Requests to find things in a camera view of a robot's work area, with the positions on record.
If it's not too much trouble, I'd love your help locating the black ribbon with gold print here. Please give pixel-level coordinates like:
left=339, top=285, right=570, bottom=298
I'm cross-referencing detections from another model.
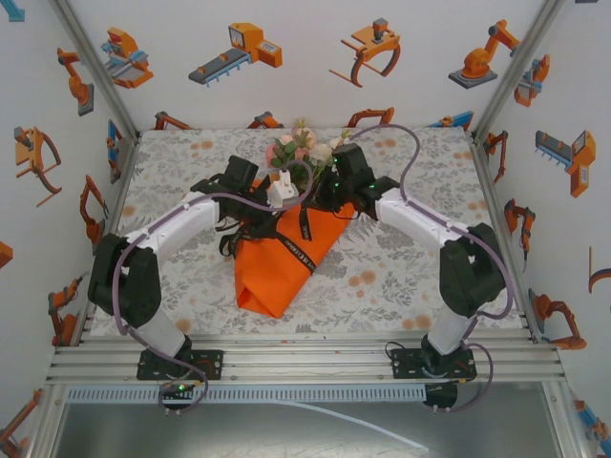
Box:
left=219, top=202, right=357, bottom=277

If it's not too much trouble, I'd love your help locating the orange wrapping paper sheet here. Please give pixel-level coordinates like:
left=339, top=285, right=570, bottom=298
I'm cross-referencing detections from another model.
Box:
left=233, top=178, right=357, bottom=319

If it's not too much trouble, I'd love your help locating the grey floral tablecloth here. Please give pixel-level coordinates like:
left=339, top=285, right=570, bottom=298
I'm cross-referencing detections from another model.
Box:
left=90, top=126, right=529, bottom=338

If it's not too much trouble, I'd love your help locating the small black controller board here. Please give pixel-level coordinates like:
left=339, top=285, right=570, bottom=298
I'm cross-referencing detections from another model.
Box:
left=158, top=381, right=201, bottom=416
left=422, top=381, right=459, bottom=414

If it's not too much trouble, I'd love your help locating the grey metal base panel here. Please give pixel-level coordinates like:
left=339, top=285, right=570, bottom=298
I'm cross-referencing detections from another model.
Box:
left=50, top=403, right=562, bottom=458

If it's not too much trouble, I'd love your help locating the thin white plastic tube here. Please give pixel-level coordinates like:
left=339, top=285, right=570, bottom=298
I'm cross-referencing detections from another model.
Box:
left=266, top=399, right=431, bottom=454

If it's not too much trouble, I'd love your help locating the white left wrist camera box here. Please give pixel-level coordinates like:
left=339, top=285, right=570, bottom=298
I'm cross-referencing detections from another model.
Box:
left=265, top=169, right=301, bottom=210

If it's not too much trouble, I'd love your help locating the aluminium side rail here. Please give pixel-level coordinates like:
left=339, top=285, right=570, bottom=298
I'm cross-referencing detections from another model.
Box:
left=470, top=133, right=543, bottom=343
left=71, top=135, right=139, bottom=344

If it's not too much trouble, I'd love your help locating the aluminium frame rail with slots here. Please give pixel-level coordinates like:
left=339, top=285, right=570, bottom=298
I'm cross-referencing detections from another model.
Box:
left=45, top=333, right=567, bottom=386

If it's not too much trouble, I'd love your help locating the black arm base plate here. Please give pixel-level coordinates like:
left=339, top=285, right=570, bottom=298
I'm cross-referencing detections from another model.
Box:
left=390, top=347, right=478, bottom=382
left=137, top=349, right=225, bottom=382

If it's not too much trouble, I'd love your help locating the white slotted cable duct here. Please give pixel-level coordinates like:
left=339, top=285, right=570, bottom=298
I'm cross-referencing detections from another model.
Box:
left=64, top=385, right=429, bottom=406

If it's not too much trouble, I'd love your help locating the aluminium corner post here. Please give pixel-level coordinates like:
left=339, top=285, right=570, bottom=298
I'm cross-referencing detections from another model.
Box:
left=472, top=0, right=567, bottom=139
left=47, top=0, right=142, bottom=142

